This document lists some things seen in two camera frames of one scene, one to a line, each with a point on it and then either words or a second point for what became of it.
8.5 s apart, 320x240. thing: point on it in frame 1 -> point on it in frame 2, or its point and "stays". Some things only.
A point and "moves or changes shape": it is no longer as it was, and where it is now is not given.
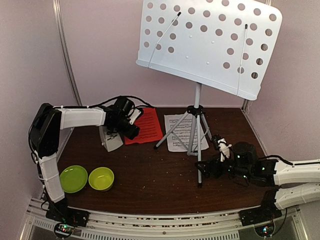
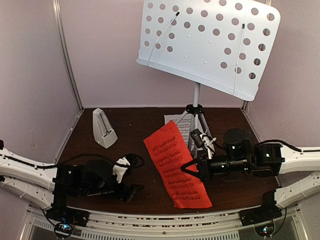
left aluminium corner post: [58, 14] stays
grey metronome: [111, 141] moves or changes shape
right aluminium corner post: [245, 105] stays
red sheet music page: [150, 128] -> [171, 153]
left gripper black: [132, 133] -> [130, 192]
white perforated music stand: [225, 44] stays
